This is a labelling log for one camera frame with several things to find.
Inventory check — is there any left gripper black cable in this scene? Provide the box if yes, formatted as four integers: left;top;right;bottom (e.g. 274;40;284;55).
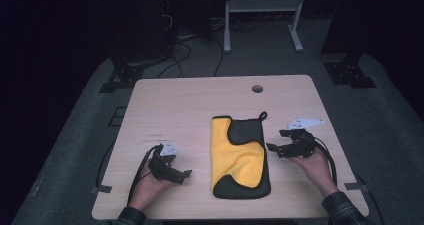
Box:
126;144;163;205

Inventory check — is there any yellow and black towel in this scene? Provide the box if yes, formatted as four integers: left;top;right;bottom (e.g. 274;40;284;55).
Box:
209;110;272;200

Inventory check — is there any grey tape strip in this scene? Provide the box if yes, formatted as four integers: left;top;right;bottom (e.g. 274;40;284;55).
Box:
344;182;370;192
91;184;113;195

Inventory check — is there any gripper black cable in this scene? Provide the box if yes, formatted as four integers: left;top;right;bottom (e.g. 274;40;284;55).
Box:
309;134;338;187
126;144;163;205

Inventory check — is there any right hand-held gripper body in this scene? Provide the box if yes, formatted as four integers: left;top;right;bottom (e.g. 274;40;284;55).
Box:
284;116;325;160

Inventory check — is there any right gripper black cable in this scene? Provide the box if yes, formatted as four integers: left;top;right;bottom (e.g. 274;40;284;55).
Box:
309;134;338;187

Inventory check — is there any bundle of floor cables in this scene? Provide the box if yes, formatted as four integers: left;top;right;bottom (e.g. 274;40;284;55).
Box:
155;13;264;79

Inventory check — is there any black floor cable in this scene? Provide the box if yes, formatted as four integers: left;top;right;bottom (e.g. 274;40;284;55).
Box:
95;139;116;189
351;171;386;225

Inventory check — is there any person's left hand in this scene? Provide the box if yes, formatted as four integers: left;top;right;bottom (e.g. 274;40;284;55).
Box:
127;171;175;212

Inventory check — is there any dark equipment cabinet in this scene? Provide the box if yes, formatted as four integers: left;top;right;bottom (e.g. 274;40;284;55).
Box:
108;0;176;68

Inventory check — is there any white metal stand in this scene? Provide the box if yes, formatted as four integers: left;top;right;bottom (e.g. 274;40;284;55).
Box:
223;0;308;54

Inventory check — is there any black stand base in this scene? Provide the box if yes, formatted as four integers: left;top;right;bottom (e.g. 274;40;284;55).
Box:
323;52;378;90
98;60;145;94

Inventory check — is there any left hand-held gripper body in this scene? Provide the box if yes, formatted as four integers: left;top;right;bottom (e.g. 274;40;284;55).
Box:
147;140;180;183

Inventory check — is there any person's right hand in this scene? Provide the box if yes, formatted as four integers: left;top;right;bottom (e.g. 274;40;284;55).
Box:
289;148;340;199

